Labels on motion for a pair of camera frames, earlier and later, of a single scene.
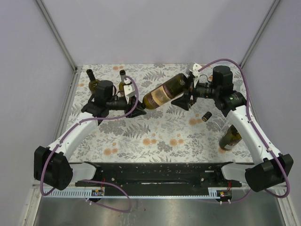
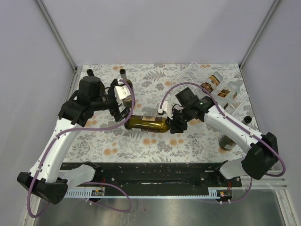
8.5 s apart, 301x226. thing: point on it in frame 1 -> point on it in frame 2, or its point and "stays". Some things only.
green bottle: [174, 88] -> [148, 124]
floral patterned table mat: [166, 134] stays
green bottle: [231, 137] stays
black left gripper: [138, 110] -> [118, 115]
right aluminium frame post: [259, 33] stays
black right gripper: [183, 101] -> [176, 127]
